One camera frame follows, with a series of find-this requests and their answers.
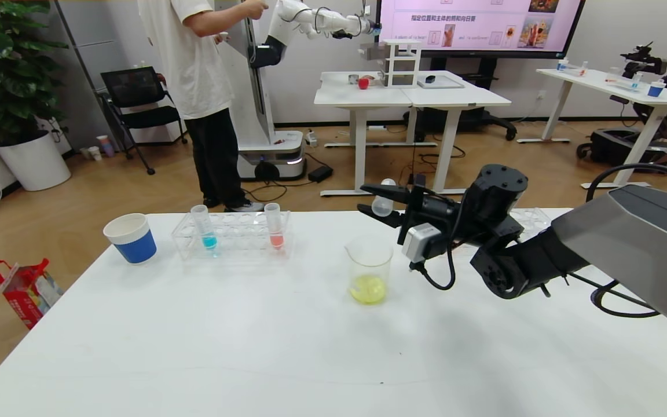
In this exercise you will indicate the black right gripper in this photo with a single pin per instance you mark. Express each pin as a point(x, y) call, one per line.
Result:
point(413, 207)

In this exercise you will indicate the yellow liquid test tube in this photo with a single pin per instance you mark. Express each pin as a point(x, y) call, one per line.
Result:
point(382, 205)

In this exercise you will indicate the red liquid test tube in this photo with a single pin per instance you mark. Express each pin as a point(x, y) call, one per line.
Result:
point(276, 239)

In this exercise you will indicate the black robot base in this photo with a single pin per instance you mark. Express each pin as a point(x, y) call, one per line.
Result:
point(611, 147)

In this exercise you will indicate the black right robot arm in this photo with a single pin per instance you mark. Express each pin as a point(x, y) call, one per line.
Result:
point(629, 243)

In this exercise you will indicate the glass beaker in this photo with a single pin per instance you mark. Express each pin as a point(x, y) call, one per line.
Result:
point(368, 286)

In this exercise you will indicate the clear test tube rack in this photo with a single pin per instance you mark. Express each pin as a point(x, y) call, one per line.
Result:
point(241, 234)
point(533, 217)

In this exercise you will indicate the blue liquid test tube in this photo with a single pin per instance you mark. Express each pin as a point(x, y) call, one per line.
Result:
point(209, 240)

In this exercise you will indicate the black power brick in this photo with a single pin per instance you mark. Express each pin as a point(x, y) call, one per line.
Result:
point(321, 174)

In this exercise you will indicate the white power strip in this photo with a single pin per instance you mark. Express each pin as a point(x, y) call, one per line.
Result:
point(311, 139)

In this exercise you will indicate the white desk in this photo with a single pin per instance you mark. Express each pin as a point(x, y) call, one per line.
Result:
point(461, 97)
point(333, 95)

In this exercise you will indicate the red apple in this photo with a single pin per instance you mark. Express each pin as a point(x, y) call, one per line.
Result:
point(363, 84)

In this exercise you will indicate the grey flat tray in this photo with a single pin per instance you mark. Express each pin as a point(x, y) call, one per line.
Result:
point(446, 83)

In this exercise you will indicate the white humanoid robot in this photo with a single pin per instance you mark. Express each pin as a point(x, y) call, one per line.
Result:
point(261, 116)

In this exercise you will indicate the white drawer shelf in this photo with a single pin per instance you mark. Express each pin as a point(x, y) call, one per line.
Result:
point(401, 43)

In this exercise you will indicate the long white table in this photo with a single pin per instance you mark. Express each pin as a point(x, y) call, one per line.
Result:
point(600, 78)

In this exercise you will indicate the person in white shirt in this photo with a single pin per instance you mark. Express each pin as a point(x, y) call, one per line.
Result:
point(194, 69)

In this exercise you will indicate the blue white paper cup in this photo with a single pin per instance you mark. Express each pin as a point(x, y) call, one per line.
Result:
point(135, 246)

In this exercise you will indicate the small blue cup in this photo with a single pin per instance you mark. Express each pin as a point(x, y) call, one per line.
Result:
point(656, 90)

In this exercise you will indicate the black folding chair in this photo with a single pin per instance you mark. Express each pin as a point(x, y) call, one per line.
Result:
point(136, 87)

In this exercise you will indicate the small white cup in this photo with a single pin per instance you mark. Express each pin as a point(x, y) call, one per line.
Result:
point(95, 154)

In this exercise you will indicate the potted green plant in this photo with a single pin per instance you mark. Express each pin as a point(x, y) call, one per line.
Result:
point(32, 162)

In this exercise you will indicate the red gift bag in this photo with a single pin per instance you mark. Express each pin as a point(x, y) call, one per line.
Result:
point(24, 295)

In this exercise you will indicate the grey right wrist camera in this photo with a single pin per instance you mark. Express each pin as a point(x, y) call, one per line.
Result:
point(420, 243)

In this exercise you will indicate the large wall display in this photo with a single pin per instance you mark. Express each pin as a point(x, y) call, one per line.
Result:
point(414, 35)

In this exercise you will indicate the black camera rig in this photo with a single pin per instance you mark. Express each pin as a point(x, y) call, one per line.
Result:
point(646, 58)

